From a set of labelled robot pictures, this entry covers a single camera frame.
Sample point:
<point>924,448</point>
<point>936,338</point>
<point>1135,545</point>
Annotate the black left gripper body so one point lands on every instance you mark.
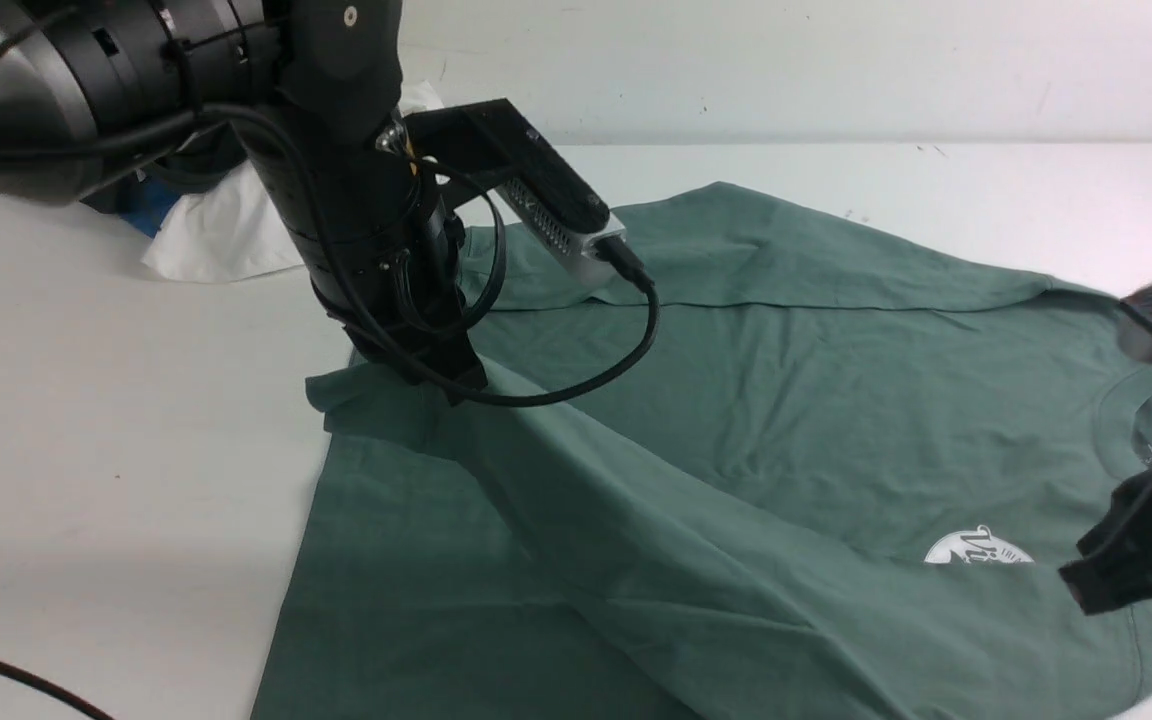
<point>371,228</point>

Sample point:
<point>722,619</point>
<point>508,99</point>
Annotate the green long sleeve shirt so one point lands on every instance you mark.
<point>839,487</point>

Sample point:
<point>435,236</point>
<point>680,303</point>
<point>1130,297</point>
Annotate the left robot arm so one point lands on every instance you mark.
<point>92,91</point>

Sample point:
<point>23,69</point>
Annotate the blue garment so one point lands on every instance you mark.
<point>144,202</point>

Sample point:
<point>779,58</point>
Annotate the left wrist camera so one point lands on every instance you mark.
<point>499,149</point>

